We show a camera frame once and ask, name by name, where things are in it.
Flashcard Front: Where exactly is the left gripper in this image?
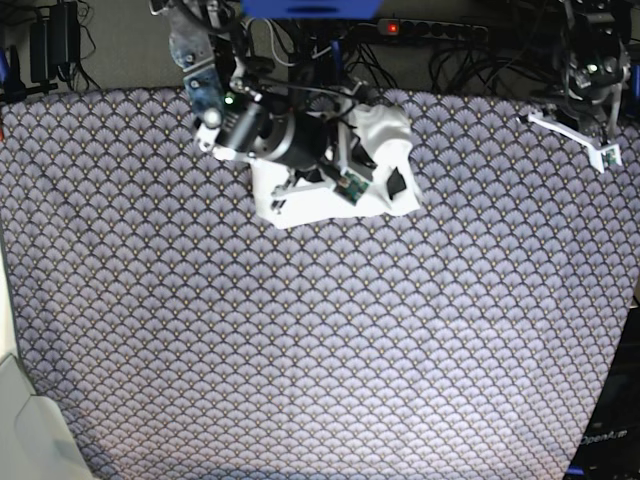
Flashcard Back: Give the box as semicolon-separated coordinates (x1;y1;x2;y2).
562;54;631;130

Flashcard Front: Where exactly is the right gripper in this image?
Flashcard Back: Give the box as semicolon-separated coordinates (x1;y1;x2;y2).
214;101;407;198

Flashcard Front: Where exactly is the white printed T-shirt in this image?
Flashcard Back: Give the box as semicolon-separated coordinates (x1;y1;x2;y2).
251;105;422;229

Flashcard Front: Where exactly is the black power strip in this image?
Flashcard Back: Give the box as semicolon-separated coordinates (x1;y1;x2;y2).
376;18;489;42

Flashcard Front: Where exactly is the blue box overhead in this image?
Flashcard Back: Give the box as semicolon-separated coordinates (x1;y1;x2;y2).
241;0;381;19

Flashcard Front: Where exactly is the patterned grey tablecloth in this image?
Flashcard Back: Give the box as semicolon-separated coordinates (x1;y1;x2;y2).
1;89;639;479

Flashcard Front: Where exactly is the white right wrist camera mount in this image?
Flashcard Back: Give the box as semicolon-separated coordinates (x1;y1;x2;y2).
271;80;373;213

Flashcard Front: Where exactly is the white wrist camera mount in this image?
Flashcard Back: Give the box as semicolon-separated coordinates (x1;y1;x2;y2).
519;83;623;173
271;80;373;213

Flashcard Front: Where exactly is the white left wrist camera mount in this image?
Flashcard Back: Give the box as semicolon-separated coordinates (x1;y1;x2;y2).
519;83;623;173

